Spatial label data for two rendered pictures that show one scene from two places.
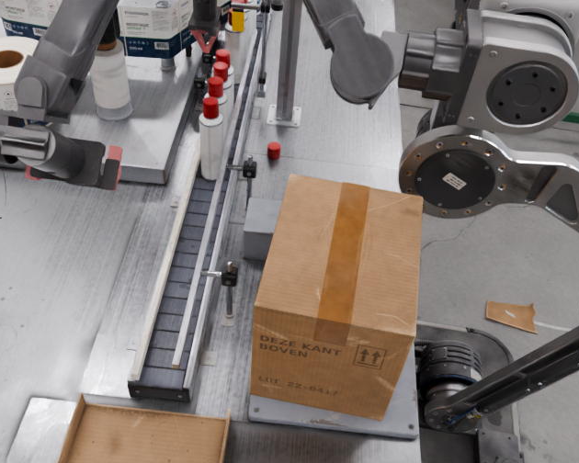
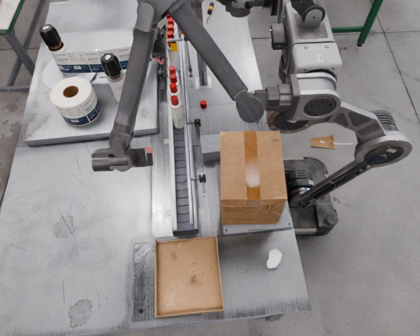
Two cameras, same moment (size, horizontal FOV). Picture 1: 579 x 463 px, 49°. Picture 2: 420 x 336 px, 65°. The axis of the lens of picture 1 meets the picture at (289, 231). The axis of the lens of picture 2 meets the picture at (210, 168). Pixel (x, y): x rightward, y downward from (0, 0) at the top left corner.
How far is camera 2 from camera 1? 0.36 m
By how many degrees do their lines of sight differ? 14
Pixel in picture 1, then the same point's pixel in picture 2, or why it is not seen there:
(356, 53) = (248, 106)
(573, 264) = not seen: hidden behind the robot
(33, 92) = (118, 145)
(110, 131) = not seen: hidden behind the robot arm
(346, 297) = (257, 187)
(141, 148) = (143, 119)
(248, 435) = (225, 241)
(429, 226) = not seen: hidden behind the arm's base
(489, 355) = (315, 168)
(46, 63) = (119, 131)
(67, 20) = (123, 112)
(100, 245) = (140, 170)
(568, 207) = (343, 120)
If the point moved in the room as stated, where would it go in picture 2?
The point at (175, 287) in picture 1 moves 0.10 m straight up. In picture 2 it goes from (179, 185) to (176, 175)
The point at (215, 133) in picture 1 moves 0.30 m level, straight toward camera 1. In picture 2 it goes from (179, 111) to (194, 165)
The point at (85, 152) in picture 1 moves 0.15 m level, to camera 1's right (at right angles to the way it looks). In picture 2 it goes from (138, 153) to (181, 149)
